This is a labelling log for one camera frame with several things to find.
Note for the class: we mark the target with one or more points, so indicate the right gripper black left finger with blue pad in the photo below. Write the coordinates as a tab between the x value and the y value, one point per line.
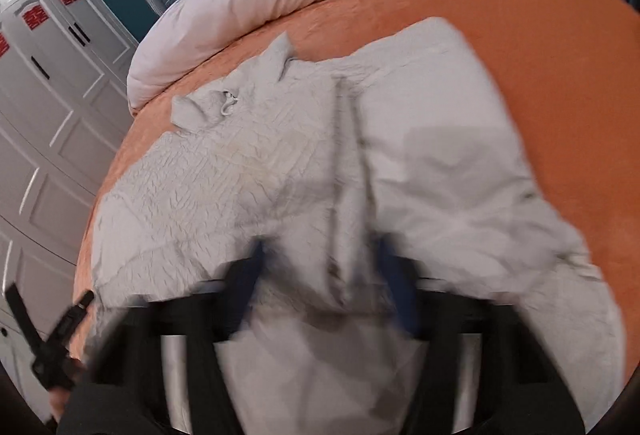
233	301

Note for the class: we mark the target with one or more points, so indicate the white panelled wardrobe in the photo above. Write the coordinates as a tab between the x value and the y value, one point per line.
64	114

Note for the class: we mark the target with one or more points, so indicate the white quilted puffer jacket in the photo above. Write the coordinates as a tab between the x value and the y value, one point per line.
408	136

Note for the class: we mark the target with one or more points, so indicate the person's left hand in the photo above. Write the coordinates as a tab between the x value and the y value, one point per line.
59	396

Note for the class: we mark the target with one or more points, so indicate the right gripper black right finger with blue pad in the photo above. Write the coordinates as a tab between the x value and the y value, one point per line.
400	276

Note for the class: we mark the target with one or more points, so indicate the orange plush bed cover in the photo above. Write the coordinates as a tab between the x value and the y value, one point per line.
568	70

